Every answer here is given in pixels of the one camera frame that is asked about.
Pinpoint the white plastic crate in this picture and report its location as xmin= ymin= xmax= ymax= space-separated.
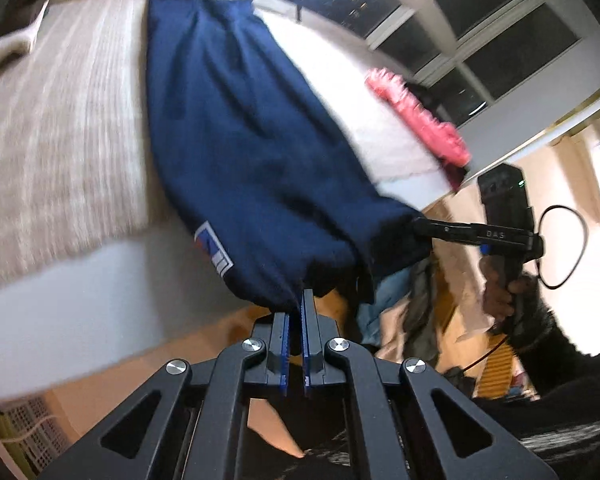
xmin=0 ymin=394 xmax=74 ymax=477

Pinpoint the pile of clothes on floor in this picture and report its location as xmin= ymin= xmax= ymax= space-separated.
xmin=354 ymin=254 xmax=482 ymax=377

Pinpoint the cream knit cloth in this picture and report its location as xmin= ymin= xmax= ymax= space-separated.
xmin=0 ymin=0 xmax=52 ymax=74

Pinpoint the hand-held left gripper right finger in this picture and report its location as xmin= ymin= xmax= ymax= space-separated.
xmin=302 ymin=288 xmax=556 ymax=480

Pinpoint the navy blue garment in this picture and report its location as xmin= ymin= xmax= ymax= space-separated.
xmin=145 ymin=0 xmax=433 ymax=311

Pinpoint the black garment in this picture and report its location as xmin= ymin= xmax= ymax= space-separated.
xmin=405 ymin=82 xmax=447 ymax=117

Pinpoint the person's right hand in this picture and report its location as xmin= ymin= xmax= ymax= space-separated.
xmin=481 ymin=259 xmax=542 ymax=337

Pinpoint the white mattress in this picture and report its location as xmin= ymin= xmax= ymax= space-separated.
xmin=0 ymin=239 xmax=262 ymax=407

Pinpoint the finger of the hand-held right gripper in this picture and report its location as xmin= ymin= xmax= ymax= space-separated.
xmin=412 ymin=216 xmax=486 ymax=247

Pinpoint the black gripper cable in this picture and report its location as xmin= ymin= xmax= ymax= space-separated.
xmin=536 ymin=204 xmax=591 ymax=292

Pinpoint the pink garment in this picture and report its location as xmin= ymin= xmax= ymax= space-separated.
xmin=365 ymin=66 xmax=472 ymax=192

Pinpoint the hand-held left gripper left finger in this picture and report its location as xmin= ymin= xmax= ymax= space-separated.
xmin=37 ymin=312 xmax=292 ymax=480

